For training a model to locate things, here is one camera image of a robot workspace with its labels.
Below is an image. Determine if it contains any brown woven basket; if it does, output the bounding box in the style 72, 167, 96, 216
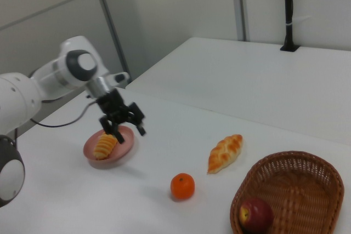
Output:
230, 151, 345, 234

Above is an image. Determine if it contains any striped toy bread roll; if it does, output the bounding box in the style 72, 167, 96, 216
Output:
93, 133, 118, 161

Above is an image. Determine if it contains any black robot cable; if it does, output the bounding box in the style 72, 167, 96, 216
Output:
29, 69, 97, 128

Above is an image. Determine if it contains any white cable tie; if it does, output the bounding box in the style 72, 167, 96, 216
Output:
285, 16, 312, 26

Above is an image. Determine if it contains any pink plate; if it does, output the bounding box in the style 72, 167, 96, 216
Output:
83, 125, 135, 169

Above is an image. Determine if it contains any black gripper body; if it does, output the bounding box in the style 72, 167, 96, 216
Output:
95, 88, 129, 122

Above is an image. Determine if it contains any black mounting pole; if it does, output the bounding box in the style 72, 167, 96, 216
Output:
279, 0, 299, 52

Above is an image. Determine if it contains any orange toy tangerine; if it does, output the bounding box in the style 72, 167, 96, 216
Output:
170, 173, 196, 201

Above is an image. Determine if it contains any grey partition post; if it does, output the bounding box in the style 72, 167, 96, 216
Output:
235, 0, 247, 42
92, 0, 132, 83

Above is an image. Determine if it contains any braided toy bread loaf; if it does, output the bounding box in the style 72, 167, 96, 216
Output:
207, 134, 244, 175

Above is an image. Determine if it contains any red toy apple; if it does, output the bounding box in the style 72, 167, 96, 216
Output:
240, 197, 274, 232

